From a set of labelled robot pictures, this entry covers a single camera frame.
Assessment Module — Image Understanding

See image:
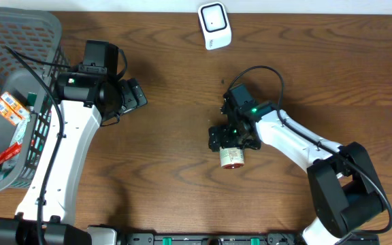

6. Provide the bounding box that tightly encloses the green lid white jar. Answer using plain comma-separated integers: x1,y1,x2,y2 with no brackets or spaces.
219,148,244,169

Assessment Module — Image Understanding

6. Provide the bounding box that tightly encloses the orange juice box pair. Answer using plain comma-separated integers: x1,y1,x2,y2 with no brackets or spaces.
0,92,30,126

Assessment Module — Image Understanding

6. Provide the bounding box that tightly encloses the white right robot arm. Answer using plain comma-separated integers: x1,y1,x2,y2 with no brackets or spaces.
208,84,387,244

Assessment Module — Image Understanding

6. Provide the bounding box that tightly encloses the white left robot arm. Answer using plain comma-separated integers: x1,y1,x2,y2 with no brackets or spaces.
0,40,148,245

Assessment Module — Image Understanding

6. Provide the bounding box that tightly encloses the white barcode scanner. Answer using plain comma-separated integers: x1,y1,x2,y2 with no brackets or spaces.
197,1,232,50

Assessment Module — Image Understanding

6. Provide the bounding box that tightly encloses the grey plastic mesh basket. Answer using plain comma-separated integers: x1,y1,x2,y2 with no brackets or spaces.
0,7,69,191

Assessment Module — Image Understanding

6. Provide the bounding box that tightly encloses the red snack packet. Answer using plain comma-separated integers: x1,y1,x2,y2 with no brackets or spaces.
0,142,22,165

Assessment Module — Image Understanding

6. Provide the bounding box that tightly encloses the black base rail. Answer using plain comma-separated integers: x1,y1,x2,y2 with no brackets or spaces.
124,233,380,245

